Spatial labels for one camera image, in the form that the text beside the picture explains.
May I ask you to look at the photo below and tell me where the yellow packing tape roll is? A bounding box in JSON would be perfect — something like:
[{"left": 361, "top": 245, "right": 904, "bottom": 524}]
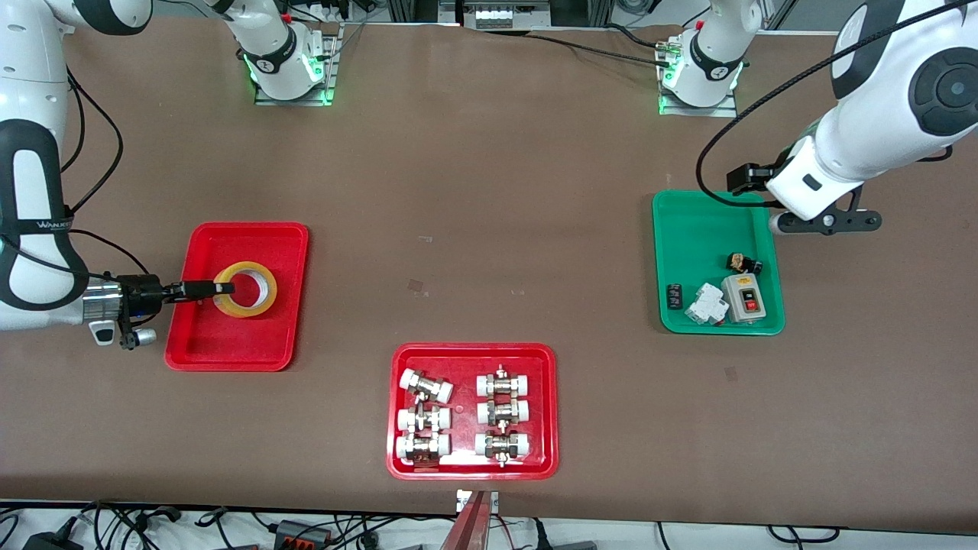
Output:
[{"left": 212, "top": 260, "right": 278, "bottom": 319}]

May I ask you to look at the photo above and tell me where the empty red plastic tray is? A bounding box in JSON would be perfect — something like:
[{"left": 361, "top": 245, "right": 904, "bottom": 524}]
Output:
[{"left": 164, "top": 222, "right": 310, "bottom": 374}]

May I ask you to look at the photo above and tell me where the green plastic tray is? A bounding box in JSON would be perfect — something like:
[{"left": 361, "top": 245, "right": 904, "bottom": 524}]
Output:
[{"left": 652, "top": 189, "right": 786, "bottom": 336}]

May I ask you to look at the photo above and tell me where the red tray with pipe fittings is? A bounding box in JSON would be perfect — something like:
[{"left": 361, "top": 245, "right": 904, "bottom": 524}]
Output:
[{"left": 386, "top": 342, "right": 560, "bottom": 481}]

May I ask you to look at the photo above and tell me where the white circuit breaker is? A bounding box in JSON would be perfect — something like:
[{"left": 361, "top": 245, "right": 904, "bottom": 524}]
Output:
[{"left": 684, "top": 283, "right": 730, "bottom": 327}]

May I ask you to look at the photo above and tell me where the white and metal pipe fitting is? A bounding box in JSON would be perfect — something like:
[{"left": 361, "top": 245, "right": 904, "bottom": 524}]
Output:
[
  {"left": 400, "top": 369, "right": 455, "bottom": 404},
  {"left": 474, "top": 430, "right": 532, "bottom": 467},
  {"left": 395, "top": 432, "right": 451, "bottom": 464},
  {"left": 397, "top": 405, "right": 452, "bottom": 433},
  {"left": 476, "top": 398, "right": 531, "bottom": 427},
  {"left": 476, "top": 365, "right": 532, "bottom": 398}
]

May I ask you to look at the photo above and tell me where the black power adapter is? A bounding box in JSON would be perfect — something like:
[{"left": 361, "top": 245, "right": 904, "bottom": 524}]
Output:
[{"left": 23, "top": 531, "right": 85, "bottom": 550}]

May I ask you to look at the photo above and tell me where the black orange adapter box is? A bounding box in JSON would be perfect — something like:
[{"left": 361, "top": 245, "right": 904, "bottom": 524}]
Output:
[{"left": 274, "top": 519, "right": 335, "bottom": 548}]

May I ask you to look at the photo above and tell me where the grey terminal block device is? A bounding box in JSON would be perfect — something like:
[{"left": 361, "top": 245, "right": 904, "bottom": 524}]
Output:
[{"left": 462, "top": 0, "right": 529, "bottom": 30}]

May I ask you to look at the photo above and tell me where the red and silver bar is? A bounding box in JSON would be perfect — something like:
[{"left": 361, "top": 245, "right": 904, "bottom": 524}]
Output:
[{"left": 438, "top": 491, "right": 491, "bottom": 550}]

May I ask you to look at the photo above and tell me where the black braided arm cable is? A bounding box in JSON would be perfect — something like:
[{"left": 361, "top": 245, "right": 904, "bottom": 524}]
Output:
[{"left": 695, "top": 0, "right": 978, "bottom": 209}]

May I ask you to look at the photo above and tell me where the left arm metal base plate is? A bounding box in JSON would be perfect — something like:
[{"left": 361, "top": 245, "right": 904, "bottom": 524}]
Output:
[{"left": 657, "top": 73, "right": 740, "bottom": 118}]

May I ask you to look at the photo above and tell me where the grey switch box red button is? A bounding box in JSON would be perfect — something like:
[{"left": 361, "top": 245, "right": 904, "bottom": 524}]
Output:
[{"left": 721, "top": 273, "right": 767, "bottom": 325}]

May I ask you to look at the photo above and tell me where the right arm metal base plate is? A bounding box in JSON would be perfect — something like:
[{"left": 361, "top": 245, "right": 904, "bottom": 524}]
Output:
[{"left": 254, "top": 21, "right": 341, "bottom": 107}]

